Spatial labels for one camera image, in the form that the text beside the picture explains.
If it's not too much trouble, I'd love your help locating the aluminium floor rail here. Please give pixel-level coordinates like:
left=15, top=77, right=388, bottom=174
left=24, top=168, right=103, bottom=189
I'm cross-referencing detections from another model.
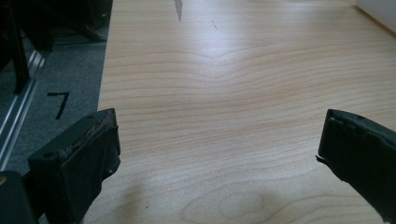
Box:
left=0, top=49, right=48, bottom=172

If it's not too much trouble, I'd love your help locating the white board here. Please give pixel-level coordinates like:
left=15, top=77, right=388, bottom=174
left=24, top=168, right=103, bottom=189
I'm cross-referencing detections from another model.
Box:
left=355, top=0, right=396, bottom=34

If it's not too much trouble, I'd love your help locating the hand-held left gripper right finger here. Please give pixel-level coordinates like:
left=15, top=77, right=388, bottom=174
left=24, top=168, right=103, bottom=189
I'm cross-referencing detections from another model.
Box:
left=316, top=108, right=396, bottom=224

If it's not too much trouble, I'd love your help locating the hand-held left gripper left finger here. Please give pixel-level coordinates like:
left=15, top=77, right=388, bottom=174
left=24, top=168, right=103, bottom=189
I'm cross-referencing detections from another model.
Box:
left=27, top=107, right=121, bottom=224

